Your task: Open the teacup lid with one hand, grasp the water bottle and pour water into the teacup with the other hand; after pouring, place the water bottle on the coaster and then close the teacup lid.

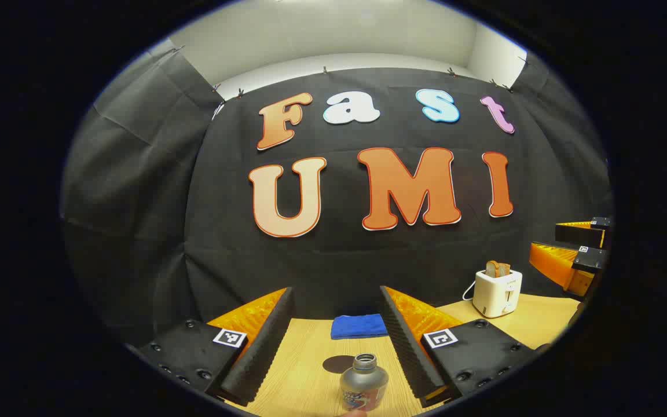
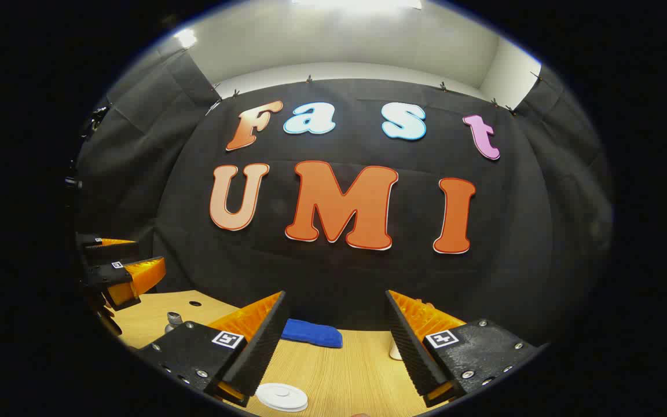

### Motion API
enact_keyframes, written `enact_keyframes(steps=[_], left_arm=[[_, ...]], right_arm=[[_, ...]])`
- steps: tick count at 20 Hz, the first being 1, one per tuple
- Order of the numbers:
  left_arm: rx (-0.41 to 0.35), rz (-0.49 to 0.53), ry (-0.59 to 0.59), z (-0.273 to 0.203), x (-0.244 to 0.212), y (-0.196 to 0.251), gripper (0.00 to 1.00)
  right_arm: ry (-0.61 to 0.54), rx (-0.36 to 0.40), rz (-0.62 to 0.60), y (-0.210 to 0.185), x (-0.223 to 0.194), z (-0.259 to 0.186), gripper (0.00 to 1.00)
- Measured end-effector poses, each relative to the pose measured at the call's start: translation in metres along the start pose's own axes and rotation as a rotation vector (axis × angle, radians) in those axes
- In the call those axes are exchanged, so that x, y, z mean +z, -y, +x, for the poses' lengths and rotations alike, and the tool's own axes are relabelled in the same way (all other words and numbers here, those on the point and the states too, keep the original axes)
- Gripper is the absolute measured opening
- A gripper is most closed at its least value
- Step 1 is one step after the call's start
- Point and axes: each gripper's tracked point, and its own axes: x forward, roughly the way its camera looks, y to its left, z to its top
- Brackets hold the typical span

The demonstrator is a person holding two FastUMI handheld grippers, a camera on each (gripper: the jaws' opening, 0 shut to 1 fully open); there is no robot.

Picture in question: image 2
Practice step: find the white teacup lid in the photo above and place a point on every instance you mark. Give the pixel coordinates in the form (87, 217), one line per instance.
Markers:
(281, 395)

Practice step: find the silver water bottle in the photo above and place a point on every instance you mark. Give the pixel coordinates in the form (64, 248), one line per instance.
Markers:
(173, 321)

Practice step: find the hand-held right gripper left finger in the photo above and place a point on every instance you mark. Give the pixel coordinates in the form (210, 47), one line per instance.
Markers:
(261, 353)

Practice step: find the blue towel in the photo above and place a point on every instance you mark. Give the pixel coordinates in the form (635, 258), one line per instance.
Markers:
(313, 334)

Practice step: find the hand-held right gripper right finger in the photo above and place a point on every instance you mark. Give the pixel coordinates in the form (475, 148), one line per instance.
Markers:
(411, 347)

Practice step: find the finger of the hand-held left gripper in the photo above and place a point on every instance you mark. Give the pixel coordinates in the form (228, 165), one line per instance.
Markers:
(110, 252)
(102, 275)

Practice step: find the white toaster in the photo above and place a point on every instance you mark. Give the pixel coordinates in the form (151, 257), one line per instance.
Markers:
(395, 351)

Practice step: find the ceiling light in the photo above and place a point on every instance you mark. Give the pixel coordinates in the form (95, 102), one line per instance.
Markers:
(186, 38)
(356, 3)

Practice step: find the black backdrop cloth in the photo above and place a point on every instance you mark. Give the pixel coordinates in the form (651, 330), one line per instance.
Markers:
(339, 278)

